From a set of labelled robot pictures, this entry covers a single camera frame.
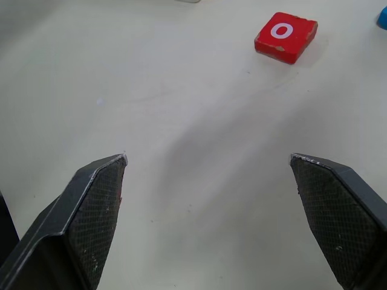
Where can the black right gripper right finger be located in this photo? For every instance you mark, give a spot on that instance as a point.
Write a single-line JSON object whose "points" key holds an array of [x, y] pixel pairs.
{"points": [[341, 217]]}

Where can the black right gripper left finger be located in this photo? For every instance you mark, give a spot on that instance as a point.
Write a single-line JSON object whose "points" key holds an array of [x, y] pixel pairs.
{"points": [[72, 223]]}

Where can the red letter O block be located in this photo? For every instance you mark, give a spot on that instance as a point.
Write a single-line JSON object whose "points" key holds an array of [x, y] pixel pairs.
{"points": [[285, 37]]}

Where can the blue object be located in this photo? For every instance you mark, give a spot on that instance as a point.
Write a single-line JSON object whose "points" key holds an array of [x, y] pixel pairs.
{"points": [[382, 18]]}

